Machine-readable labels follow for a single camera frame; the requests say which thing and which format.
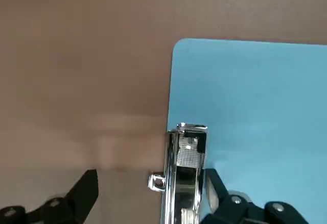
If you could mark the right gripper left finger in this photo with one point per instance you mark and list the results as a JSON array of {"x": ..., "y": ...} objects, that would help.
[{"x": 76, "y": 203}]

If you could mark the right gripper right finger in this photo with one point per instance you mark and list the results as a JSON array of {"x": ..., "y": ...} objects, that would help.
[{"x": 230, "y": 211}]

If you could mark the blue clipboard with metal clip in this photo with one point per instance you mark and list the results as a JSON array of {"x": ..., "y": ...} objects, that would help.
[{"x": 255, "y": 94}]

